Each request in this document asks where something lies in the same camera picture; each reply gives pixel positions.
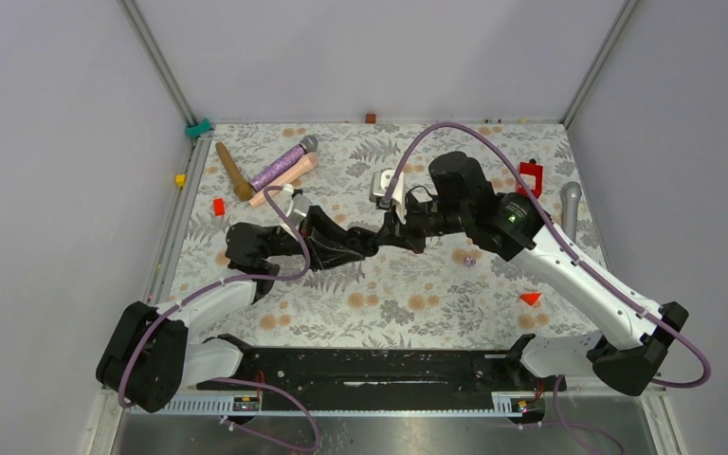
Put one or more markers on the silver toy microphone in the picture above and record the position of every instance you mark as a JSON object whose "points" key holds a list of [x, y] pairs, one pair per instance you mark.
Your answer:
{"points": [[570, 197]]}

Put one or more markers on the red triangle block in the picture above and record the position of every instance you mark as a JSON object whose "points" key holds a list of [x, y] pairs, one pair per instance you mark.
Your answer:
{"points": [[532, 299]]}

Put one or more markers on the teal corner bracket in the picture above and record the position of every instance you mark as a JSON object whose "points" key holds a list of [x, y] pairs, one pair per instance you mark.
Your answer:
{"points": [[197, 130]]}

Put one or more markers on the brown toy microphone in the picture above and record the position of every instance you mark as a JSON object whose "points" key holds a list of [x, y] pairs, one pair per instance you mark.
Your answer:
{"points": [[241, 187]]}

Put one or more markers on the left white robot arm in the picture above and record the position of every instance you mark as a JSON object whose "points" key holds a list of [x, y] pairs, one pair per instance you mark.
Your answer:
{"points": [[153, 353]]}

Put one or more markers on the red small block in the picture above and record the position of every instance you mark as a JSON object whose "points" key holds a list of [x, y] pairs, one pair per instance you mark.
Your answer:
{"points": [[219, 207]]}

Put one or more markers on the purple glitter toy microphone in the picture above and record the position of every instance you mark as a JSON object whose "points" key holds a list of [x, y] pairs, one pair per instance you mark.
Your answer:
{"points": [[307, 144]]}

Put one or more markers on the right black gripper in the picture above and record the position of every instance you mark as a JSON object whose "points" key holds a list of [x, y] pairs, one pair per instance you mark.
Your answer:
{"points": [[396, 234]]}

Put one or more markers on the pink toy microphone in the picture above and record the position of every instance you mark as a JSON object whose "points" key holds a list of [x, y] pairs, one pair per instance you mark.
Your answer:
{"points": [[303, 166]]}

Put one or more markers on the yellow small block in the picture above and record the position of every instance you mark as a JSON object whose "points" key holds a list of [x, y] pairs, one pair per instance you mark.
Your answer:
{"points": [[180, 180]]}

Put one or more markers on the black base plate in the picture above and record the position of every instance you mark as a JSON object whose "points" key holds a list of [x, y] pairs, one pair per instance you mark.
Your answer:
{"points": [[347, 379]]}

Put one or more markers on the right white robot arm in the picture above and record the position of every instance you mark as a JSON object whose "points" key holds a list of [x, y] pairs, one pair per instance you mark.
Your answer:
{"points": [[633, 333]]}

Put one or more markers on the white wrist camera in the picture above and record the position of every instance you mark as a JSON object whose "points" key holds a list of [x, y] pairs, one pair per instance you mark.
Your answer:
{"points": [[381, 183], [297, 210]]}

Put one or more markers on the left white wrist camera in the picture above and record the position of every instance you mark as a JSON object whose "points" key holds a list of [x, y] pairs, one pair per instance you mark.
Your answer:
{"points": [[297, 210]]}

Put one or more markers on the red square box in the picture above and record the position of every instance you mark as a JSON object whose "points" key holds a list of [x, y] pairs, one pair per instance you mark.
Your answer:
{"points": [[531, 174]]}

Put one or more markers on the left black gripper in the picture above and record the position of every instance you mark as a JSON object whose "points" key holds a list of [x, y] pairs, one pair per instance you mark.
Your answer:
{"points": [[327, 244]]}

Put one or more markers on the purple earbud pair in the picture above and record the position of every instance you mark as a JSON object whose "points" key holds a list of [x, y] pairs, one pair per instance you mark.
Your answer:
{"points": [[469, 261]]}

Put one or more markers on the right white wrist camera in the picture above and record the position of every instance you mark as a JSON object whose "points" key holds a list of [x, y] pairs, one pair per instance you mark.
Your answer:
{"points": [[381, 183]]}

